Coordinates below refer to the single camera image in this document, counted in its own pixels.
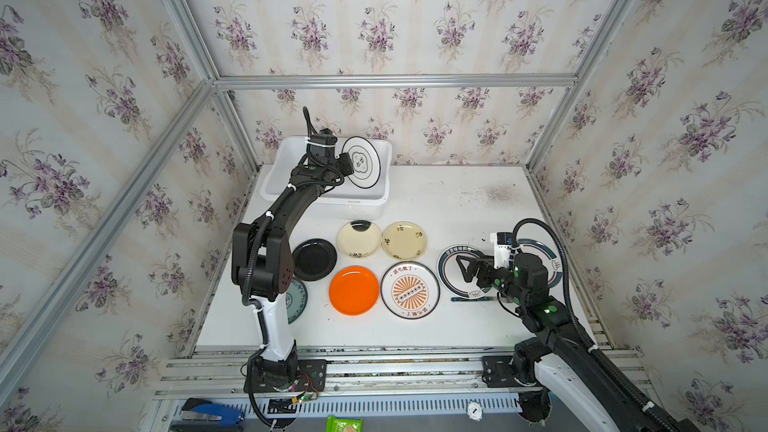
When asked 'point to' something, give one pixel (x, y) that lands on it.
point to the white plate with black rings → (365, 161)
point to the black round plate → (313, 259)
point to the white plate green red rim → (452, 277)
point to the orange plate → (353, 290)
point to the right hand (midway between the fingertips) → (466, 260)
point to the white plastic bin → (343, 201)
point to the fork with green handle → (460, 299)
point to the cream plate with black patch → (359, 239)
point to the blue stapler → (201, 409)
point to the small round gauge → (475, 411)
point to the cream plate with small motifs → (404, 240)
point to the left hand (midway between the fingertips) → (348, 157)
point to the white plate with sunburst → (410, 290)
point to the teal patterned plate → (296, 300)
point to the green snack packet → (334, 424)
